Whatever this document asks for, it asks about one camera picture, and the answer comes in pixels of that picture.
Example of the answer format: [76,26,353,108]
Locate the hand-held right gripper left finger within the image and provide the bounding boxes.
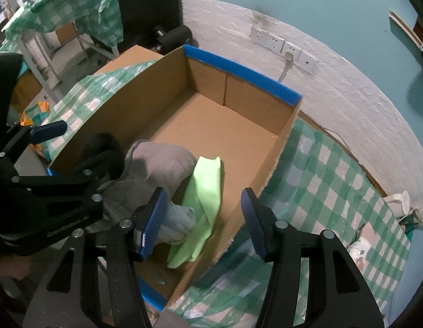
[22,187,168,328]

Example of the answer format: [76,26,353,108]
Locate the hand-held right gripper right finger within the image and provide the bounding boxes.
[240,187,386,328]

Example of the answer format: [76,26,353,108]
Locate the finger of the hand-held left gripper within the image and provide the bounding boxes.
[0,150,126,207]
[0,120,68,159]

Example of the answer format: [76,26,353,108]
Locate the small light grey sock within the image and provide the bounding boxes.
[163,203,199,244]

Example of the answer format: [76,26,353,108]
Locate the black sock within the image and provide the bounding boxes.
[78,133,125,160]

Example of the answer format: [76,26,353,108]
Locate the light green cloth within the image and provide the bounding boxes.
[167,156,221,269]

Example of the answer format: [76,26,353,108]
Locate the long grey sock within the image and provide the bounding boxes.
[97,139,198,245]

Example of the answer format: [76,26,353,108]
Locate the cardboard box with blue tape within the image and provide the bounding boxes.
[45,44,304,311]

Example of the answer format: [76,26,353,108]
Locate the person's left hand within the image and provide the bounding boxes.
[0,253,31,281]

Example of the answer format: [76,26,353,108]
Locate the orange patterned bag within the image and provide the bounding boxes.
[19,101,51,128]

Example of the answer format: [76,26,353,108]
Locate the green checked tablecloth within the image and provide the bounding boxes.
[44,60,412,328]

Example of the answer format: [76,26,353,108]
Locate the pink white patterned sock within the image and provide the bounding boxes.
[348,222,375,268]

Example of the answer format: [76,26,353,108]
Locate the flat cardboard sheet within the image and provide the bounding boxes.
[93,45,164,76]

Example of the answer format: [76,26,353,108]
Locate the green checked side table cloth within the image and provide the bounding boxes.
[5,0,125,47]

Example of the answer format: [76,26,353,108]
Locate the white kettle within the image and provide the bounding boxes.
[382,191,419,225]

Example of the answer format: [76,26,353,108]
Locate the black roller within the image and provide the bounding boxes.
[153,25,193,54]

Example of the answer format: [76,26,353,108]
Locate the black hanging cloth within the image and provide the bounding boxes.
[117,0,183,49]

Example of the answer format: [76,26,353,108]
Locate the wooden strip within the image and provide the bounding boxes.
[389,11,422,47]

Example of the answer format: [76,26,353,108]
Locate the white table frame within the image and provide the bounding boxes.
[18,20,120,100]

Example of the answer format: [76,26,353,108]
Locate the grey plug cable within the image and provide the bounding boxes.
[278,52,294,83]

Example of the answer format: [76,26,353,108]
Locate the white wall socket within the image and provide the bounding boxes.
[266,32,286,52]
[282,40,303,63]
[250,25,269,44]
[298,52,319,75]

